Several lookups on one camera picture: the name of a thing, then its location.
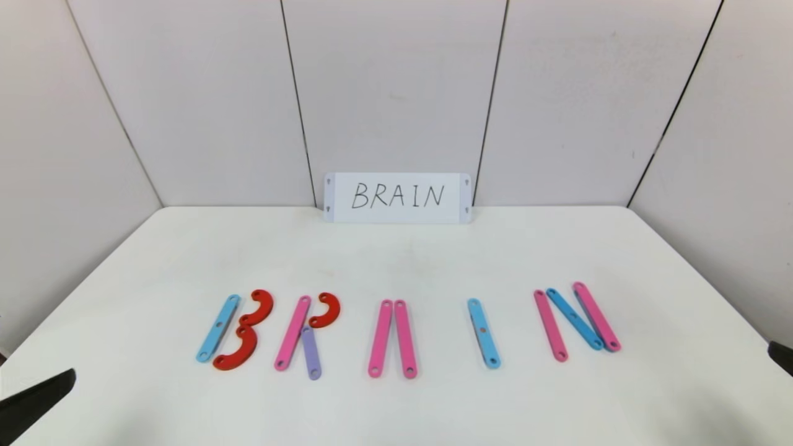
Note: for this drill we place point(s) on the red curved letter piece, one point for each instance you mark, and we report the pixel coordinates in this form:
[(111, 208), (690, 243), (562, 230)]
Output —
[(267, 306), (249, 350), (332, 310)]

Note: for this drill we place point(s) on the blue bar with holes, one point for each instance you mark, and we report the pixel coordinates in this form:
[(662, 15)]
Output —
[(484, 333), (218, 328), (575, 319)]

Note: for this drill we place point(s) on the pink bar with holes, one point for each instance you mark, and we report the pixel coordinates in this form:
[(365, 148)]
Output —
[(292, 334), (405, 339), (550, 325), (380, 341), (598, 317)]

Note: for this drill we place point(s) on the white BRAIN sign card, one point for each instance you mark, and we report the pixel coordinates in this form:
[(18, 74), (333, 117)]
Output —
[(396, 214)]

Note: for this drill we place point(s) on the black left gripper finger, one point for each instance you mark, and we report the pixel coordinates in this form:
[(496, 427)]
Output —
[(31, 402)]

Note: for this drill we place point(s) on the purple short bar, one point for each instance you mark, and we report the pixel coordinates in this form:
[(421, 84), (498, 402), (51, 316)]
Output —
[(310, 356)]

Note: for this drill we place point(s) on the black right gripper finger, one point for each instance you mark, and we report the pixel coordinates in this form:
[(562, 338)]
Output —
[(784, 360)]

